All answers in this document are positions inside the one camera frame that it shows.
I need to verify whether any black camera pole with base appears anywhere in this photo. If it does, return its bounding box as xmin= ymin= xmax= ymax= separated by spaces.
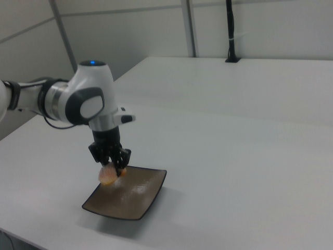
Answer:
xmin=225 ymin=0 xmax=241 ymax=64

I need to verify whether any white zip tie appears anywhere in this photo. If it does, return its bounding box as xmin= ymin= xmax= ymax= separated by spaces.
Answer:
xmin=228 ymin=32 xmax=248 ymax=41

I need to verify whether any orange bread roll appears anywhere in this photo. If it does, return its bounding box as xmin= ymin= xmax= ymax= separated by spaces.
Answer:
xmin=98 ymin=162 xmax=128 ymax=186

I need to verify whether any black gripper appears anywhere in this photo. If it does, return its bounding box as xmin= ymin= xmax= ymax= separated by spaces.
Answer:
xmin=88 ymin=126 xmax=132 ymax=177

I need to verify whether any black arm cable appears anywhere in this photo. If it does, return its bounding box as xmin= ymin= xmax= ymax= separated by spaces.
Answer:
xmin=42 ymin=114 xmax=91 ymax=130

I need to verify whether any square brown ceramic plate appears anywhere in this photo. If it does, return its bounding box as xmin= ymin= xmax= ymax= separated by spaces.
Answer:
xmin=81 ymin=165 xmax=168 ymax=221

